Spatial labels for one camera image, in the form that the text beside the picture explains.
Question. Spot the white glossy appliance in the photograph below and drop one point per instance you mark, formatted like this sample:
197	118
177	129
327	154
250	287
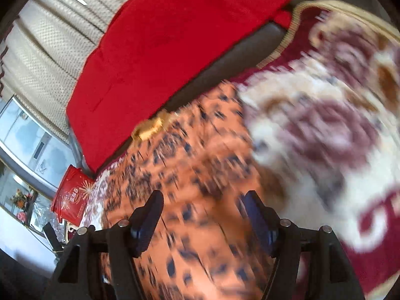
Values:
28	137

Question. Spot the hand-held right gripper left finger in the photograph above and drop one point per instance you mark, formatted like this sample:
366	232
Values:
146	232

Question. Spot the black box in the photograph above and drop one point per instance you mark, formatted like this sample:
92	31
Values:
51	237

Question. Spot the beige dotted curtain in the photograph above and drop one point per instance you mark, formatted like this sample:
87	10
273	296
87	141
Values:
47	53

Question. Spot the gold framed glass cabinet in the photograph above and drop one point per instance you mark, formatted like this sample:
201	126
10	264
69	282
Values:
12	178

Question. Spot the orange pink flower bouquet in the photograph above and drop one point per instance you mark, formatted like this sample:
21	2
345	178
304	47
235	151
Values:
23	203

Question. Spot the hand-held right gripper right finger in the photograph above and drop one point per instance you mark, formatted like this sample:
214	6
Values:
261	222

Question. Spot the orange black floral pillow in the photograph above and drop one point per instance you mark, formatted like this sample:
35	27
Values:
190	168

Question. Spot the floral plush blanket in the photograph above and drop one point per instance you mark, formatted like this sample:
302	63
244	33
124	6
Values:
312	115

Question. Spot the red printed tin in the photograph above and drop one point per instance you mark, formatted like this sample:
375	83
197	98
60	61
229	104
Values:
70	197

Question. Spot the red cloth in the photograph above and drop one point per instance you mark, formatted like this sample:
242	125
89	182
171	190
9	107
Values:
156	53

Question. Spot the dark brown headboard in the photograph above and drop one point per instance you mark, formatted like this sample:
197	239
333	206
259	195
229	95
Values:
237	56

